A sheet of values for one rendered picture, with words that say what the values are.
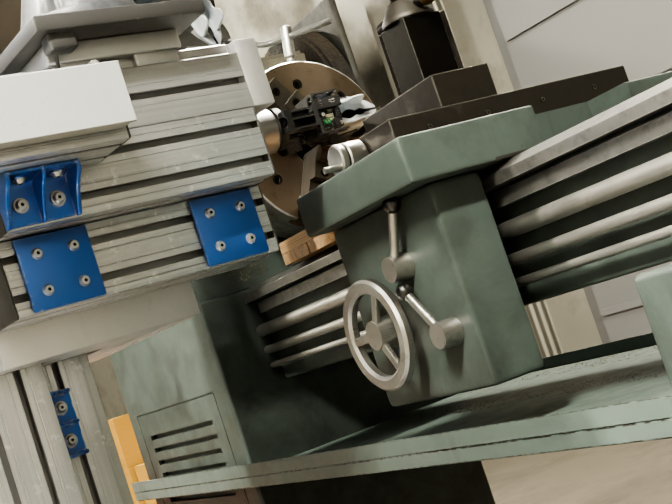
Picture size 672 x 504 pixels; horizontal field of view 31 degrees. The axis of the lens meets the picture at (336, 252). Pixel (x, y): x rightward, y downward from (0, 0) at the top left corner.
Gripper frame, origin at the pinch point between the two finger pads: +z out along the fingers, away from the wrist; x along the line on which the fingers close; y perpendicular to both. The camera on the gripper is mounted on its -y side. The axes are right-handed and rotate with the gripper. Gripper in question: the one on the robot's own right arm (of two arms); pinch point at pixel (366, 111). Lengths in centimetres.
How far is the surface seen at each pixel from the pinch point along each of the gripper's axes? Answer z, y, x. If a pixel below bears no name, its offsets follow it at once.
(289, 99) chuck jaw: -9.0, -9.2, 7.0
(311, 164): -7.9, -11.0, -5.0
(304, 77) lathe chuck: -1.2, -15.1, 11.9
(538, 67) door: 249, -249, 52
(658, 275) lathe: -26, 85, -40
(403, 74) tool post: -13.9, 35.2, -3.1
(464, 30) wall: 248, -291, 86
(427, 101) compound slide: -15.5, 41.2, -8.9
